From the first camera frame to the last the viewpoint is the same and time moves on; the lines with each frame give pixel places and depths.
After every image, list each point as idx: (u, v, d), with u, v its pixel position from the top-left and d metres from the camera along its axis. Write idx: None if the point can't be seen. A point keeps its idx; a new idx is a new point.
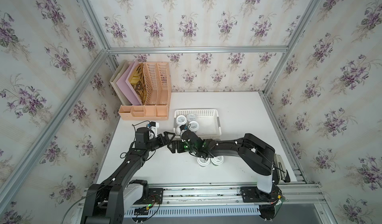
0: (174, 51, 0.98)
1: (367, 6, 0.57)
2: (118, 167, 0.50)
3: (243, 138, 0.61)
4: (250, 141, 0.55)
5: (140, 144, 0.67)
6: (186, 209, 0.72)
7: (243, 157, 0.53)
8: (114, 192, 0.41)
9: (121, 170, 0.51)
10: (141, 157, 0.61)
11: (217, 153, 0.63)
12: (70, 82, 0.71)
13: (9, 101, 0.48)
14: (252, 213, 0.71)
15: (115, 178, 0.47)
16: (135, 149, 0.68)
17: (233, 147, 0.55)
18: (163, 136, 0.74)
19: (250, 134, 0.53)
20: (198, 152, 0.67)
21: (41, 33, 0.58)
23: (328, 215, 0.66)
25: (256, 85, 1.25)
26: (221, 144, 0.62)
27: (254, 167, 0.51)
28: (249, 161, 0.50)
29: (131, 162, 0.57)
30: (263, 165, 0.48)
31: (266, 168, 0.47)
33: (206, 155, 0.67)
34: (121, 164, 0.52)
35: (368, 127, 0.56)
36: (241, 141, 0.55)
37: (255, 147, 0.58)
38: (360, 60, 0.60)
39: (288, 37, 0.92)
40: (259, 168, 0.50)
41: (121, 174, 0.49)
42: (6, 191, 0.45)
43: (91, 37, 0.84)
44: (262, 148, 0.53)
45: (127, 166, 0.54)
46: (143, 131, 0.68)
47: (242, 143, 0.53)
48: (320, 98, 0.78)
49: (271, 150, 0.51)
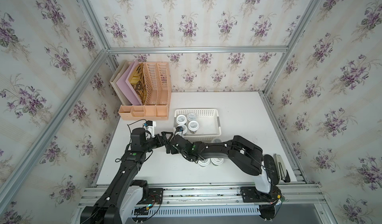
0: (174, 51, 0.98)
1: (367, 6, 0.57)
2: (113, 179, 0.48)
3: (233, 140, 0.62)
4: (238, 143, 0.56)
5: (136, 147, 0.63)
6: (186, 209, 0.72)
7: (233, 160, 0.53)
8: (110, 215, 0.39)
9: (117, 183, 0.48)
10: (137, 163, 0.57)
11: (207, 155, 0.63)
12: (70, 82, 0.71)
13: (9, 101, 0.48)
14: (252, 213, 0.71)
15: (110, 196, 0.44)
16: (130, 154, 0.61)
17: (223, 150, 0.56)
18: (160, 136, 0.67)
19: (239, 136, 0.54)
20: (187, 156, 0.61)
21: (41, 34, 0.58)
23: (328, 215, 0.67)
25: (256, 85, 1.25)
26: (211, 147, 0.62)
27: (243, 168, 0.52)
28: (238, 163, 0.51)
29: (127, 171, 0.53)
30: (251, 166, 0.49)
31: (254, 168, 0.49)
33: (196, 158, 0.66)
34: (116, 175, 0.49)
35: (368, 127, 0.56)
36: (231, 143, 0.55)
37: (245, 149, 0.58)
38: (360, 60, 0.60)
39: (288, 37, 0.92)
40: (248, 168, 0.51)
41: (116, 190, 0.46)
42: (6, 191, 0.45)
43: (91, 37, 0.84)
44: (250, 149, 0.55)
45: (123, 178, 0.50)
46: (139, 132, 0.63)
47: (232, 146, 0.54)
48: (320, 98, 0.78)
49: (259, 150, 0.53)
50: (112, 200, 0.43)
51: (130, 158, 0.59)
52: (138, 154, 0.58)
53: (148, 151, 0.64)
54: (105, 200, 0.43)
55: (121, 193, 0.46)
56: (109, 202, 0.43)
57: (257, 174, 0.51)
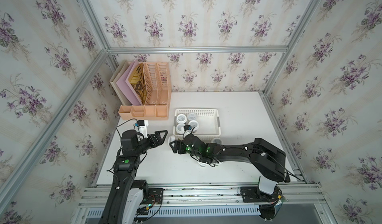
0: (174, 51, 0.98)
1: (367, 6, 0.57)
2: (108, 198, 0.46)
3: (253, 143, 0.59)
4: (260, 147, 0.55)
5: (128, 152, 0.58)
6: (186, 209, 0.72)
7: (255, 164, 0.47)
8: None
9: (113, 203, 0.45)
10: (132, 172, 0.53)
11: (224, 158, 0.59)
12: (70, 82, 0.71)
13: (9, 101, 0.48)
14: (252, 213, 0.71)
15: (108, 221, 0.41)
16: (122, 160, 0.56)
17: (243, 153, 0.52)
18: (154, 136, 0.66)
19: (261, 139, 0.51)
20: (202, 158, 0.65)
21: (40, 34, 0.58)
23: (328, 215, 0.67)
25: (256, 85, 1.25)
26: (228, 149, 0.58)
27: (267, 172, 0.48)
28: (261, 168, 0.47)
29: (122, 186, 0.49)
30: (277, 171, 0.45)
31: (280, 174, 0.45)
33: (211, 160, 0.63)
34: (110, 193, 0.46)
35: (369, 127, 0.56)
36: (251, 147, 0.51)
37: (267, 152, 0.54)
38: (360, 60, 0.60)
39: (288, 37, 0.92)
40: (272, 174, 0.47)
41: (114, 212, 0.43)
42: (6, 191, 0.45)
43: (91, 37, 0.84)
44: (274, 152, 0.51)
45: (119, 195, 0.46)
46: (129, 136, 0.58)
47: (253, 149, 0.50)
48: (320, 98, 0.78)
49: (282, 154, 0.49)
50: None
51: (122, 167, 0.54)
52: (130, 160, 0.56)
53: (143, 153, 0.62)
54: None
55: (120, 215, 0.43)
56: None
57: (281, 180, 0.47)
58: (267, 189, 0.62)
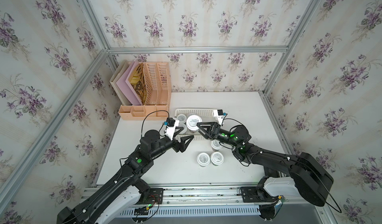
0: (174, 51, 0.98)
1: (367, 5, 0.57)
2: (104, 185, 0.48)
3: (298, 156, 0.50)
4: (306, 162, 0.48)
5: (144, 152, 0.54)
6: (186, 209, 0.72)
7: (294, 175, 0.47)
8: None
9: (101, 195, 0.45)
10: (135, 175, 0.50)
11: (258, 162, 0.59)
12: (70, 82, 0.71)
13: (9, 101, 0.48)
14: (252, 213, 0.71)
15: (87, 208, 0.42)
16: (136, 158, 0.55)
17: (283, 163, 0.49)
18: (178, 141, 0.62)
19: (308, 155, 0.47)
20: (235, 152, 0.65)
21: (41, 34, 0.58)
23: (328, 215, 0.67)
25: (256, 85, 1.25)
26: (265, 154, 0.56)
27: (304, 189, 0.45)
28: (299, 182, 0.44)
29: (119, 183, 0.48)
30: (318, 194, 0.42)
31: (321, 197, 0.41)
33: (242, 158, 0.63)
34: (108, 183, 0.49)
35: (369, 127, 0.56)
36: (295, 159, 0.48)
37: (313, 171, 0.49)
38: (360, 60, 0.60)
39: (288, 37, 0.92)
40: (309, 192, 0.44)
41: (97, 204, 0.43)
42: (6, 192, 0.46)
43: (91, 37, 0.84)
44: (321, 173, 0.46)
45: (111, 190, 0.46)
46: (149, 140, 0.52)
47: (296, 162, 0.47)
48: (320, 98, 0.78)
49: (329, 178, 0.44)
50: (85, 215, 0.41)
51: (133, 163, 0.53)
52: (143, 161, 0.54)
53: (163, 152, 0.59)
54: (81, 212, 0.41)
55: (102, 206, 0.43)
56: (81, 217, 0.40)
57: (319, 203, 0.43)
58: (270, 187, 0.62)
